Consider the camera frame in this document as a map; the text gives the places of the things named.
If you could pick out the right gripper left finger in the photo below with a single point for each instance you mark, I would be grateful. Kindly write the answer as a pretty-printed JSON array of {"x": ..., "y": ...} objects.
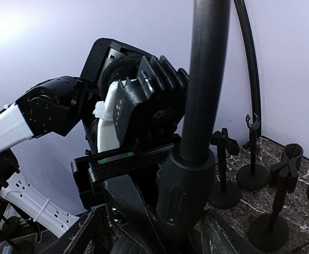
[{"x": 90, "y": 228}]

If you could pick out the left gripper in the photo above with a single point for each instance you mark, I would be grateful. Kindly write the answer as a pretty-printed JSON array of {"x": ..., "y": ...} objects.
[{"x": 125, "y": 205}]

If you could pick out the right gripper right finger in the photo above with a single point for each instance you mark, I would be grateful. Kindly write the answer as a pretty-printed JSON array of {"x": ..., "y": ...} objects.
[{"x": 219, "y": 237}]

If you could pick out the black round-base stand clamp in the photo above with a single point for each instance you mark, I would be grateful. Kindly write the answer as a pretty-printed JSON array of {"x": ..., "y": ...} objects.
[{"x": 269, "y": 232}]

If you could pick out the black round-base stand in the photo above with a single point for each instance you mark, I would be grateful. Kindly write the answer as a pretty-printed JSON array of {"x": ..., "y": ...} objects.
[
  {"x": 225, "y": 194},
  {"x": 187, "y": 176},
  {"x": 252, "y": 176}
]

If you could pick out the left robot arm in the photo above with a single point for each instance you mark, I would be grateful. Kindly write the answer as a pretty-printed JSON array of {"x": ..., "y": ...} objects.
[{"x": 56, "y": 106}]

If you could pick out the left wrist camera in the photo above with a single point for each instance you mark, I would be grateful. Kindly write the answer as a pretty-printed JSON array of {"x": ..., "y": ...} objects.
[{"x": 143, "y": 100}]

